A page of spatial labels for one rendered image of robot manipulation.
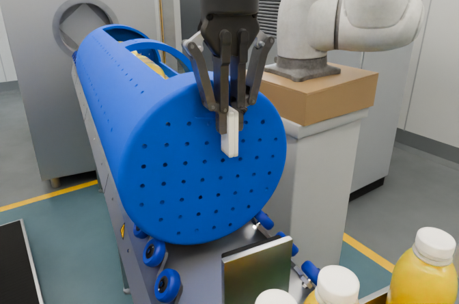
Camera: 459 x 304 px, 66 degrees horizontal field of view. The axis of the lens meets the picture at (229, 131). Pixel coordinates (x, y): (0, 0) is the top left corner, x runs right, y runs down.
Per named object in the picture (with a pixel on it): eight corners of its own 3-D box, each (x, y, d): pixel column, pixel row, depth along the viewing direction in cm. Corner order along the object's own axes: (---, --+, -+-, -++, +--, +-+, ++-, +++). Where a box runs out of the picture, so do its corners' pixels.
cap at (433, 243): (414, 253, 39) (418, 240, 39) (414, 233, 43) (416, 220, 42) (455, 264, 38) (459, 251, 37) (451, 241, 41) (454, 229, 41)
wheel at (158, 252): (151, 274, 56) (141, 271, 55) (149, 251, 59) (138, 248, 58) (169, 255, 55) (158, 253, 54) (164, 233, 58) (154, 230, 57)
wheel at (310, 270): (304, 253, 53) (294, 262, 53) (324, 273, 49) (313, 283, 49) (316, 265, 55) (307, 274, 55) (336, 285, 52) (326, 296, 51)
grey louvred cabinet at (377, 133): (223, 107, 423) (222, -24, 367) (386, 184, 260) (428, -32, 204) (183, 116, 394) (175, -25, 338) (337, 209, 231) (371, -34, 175)
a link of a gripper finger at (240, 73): (226, 27, 48) (235, 26, 48) (228, 105, 52) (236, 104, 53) (239, 30, 44) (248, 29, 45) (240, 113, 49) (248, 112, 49)
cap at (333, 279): (353, 313, 32) (356, 298, 32) (311, 296, 34) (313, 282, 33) (360, 284, 35) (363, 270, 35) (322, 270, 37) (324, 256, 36)
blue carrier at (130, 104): (154, 102, 139) (159, 28, 130) (273, 232, 66) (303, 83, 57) (76, 102, 126) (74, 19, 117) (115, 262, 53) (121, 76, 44)
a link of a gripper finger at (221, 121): (227, 100, 49) (207, 102, 47) (227, 133, 50) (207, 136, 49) (223, 97, 50) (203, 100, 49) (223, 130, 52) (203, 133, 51)
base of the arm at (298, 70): (296, 61, 128) (297, 45, 126) (343, 72, 110) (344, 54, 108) (255, 68, 120) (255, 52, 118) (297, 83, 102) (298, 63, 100)
